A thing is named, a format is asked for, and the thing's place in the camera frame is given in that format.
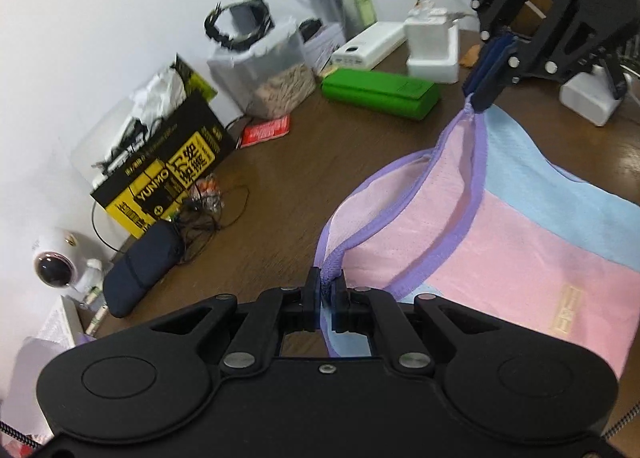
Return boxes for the clear plastic snack container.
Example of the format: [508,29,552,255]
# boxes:
[206,21,318,119]

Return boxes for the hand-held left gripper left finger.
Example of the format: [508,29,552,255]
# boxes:
[145,265,322,371]

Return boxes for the white power bank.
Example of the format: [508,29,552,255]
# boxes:
[330,22,407,72]

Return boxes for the black braided cable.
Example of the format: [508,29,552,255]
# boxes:
[0,420,41,451]
[602,403,640,444]

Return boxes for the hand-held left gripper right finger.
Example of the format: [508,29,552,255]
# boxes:
[330,275,516,373]

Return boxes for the white security camera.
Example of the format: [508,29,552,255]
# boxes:
[31,228,103,309]

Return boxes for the black yellow cardboard box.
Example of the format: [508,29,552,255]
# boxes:
[90,54,236,239]

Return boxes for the white charging dock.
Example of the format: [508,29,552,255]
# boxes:
[559,63,640,128]

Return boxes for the white flat box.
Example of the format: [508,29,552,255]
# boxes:
[37,295,83,344]

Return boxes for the black earphone cable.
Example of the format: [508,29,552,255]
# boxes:
[175,183,251,264]

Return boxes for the orange wrapped candies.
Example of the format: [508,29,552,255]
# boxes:
[187,177,223,214]

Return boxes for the black hair accessory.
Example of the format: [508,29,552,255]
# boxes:
[204,0,275,50]

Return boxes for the small black object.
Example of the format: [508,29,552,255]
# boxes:
[298,18,326,39]

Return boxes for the green box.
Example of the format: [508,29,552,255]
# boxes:
[321,67,442,121]

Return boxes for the small white box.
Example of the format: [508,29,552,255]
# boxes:
[300,21,346,74]

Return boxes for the white charger adapter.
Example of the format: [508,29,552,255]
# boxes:
[404,8,448,59]

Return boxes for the red packet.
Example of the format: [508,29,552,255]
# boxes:
[240,115,292,148]

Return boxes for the pink blue mesh vest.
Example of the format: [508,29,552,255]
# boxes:
[315,103,640,379]

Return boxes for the dark blue pouch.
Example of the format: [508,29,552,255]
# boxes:
[102,221,183,319]

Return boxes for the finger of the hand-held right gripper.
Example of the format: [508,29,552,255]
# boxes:
[472,0,608,112]
[462,0,531,92]

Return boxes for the white crumpled paper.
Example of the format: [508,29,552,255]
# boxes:
[131,66,193,106]

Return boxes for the small green bottle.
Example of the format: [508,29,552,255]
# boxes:
[354,0,378,29]

